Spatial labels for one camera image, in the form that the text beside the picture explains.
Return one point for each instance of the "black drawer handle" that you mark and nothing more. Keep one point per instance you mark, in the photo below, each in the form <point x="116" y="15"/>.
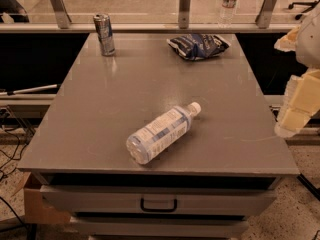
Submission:
<point x="158" y="206"/>

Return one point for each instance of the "left metal railing post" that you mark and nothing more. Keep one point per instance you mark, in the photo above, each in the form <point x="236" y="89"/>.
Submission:
<point x="62" y="18"/>

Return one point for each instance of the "standing clear water bottle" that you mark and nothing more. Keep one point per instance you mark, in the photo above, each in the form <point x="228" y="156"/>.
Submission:
<point x="226" y="13"/>

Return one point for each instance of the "brown cardboard box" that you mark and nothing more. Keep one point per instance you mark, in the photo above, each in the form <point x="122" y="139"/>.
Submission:
<point x="36" y="209"/>

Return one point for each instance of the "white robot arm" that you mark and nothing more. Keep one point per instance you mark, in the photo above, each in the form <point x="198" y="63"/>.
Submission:
<point x="307" y="48"/>

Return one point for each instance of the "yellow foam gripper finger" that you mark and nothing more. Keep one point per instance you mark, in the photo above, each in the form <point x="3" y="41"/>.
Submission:
<point x="287" y="42"/>
<point x="301" y="102"/>

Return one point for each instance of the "blue chip bag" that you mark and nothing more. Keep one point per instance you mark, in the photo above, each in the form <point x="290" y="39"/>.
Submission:
<point x="194" y="47"/>

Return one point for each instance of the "silver blue drink can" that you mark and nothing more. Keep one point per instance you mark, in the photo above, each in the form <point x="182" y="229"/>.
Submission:
<point x="105" y="35"/>

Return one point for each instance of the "grey metal rod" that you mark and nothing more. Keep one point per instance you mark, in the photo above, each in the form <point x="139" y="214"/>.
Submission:
<point x="30" y="90"/>

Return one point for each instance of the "grey drawer cabinet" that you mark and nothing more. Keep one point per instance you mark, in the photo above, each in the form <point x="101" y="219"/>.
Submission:
<point x="222" y="171"/>

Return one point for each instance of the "middle metal railing post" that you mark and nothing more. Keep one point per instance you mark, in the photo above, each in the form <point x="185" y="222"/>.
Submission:
<point x="183" y="14"/>

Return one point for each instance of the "right metal railing post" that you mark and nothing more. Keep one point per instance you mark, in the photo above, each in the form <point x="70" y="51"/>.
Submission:
<point x="264" y="17"/>

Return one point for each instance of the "black office chair base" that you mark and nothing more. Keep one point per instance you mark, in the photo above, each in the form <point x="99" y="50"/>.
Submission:
<point x="309" y="6"/>

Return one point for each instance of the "lying clear water bottle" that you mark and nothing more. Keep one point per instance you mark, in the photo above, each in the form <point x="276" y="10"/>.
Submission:
<point x="149" y="141"/>

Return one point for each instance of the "metal railing post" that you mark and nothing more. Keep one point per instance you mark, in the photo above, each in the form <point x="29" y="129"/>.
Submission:
<point x="62" y="18"/>
<point x="183" y="14"/>
<point x="264" y="17"/>

